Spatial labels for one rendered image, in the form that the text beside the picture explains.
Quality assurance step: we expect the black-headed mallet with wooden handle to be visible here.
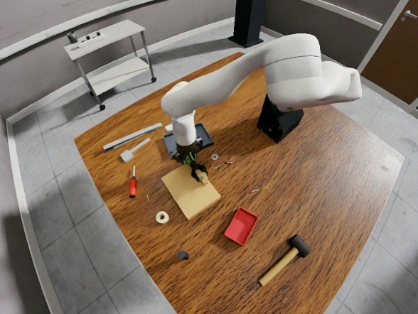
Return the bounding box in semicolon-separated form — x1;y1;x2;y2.
258;234;312;286

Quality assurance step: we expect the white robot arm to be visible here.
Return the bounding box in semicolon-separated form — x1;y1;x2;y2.
161;33;362;146

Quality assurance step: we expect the pale wooden board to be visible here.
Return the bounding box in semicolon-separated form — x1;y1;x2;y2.
161;163;221;221

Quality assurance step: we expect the beige ring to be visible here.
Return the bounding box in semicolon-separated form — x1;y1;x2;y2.
156;211;168;224

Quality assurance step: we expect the red screwdriver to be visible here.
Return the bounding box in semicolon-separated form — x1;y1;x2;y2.
129;166;136;198

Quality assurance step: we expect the black and green spring clamp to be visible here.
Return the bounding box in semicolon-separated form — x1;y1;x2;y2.
185;152;208;182

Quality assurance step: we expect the red rectangular tray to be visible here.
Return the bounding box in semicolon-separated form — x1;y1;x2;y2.
223;207;259;247

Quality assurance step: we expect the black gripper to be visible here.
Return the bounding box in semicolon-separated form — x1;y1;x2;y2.
170;136;203;165

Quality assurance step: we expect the black cylinder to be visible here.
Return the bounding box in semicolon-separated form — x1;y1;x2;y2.
177;250;189;259

